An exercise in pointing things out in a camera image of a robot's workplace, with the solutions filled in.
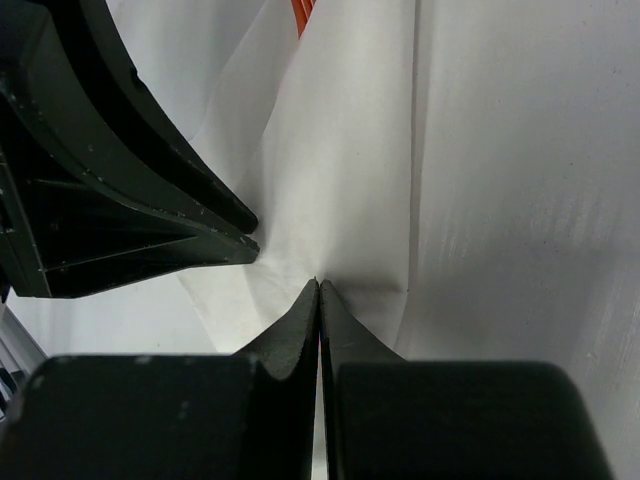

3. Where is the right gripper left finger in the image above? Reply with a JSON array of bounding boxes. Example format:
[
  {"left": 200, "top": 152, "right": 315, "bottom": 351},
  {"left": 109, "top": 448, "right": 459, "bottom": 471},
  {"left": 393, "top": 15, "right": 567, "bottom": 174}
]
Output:
[{"left": 1, "top": 280, "right": 320, "bottom": 479}]

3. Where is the white paper napkin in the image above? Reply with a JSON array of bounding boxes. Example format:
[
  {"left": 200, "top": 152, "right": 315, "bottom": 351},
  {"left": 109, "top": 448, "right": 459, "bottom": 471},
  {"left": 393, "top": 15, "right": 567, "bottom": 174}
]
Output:
[{"left": 180, "top": 1, "right": 416, "bottom": 353}]

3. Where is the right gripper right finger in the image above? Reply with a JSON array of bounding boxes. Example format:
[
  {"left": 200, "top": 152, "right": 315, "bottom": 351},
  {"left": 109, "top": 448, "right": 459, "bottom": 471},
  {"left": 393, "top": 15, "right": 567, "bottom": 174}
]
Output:
[{"left": 319, "top": 281, "right": 613, "bottom": 479}]

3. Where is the orange plastic fork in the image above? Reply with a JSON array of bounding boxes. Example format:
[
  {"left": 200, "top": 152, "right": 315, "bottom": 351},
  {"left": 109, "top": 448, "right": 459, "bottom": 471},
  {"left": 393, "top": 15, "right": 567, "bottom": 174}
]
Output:
[{"left": 291, "top": 0, "right": 316, "bottom": 37}]

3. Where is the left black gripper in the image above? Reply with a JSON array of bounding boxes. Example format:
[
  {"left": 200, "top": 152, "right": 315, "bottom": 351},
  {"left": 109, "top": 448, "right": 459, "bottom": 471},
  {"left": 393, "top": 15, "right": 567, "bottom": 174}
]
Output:
[{"left": 1, "top": 1, "right": 260, "bottom": 298}]

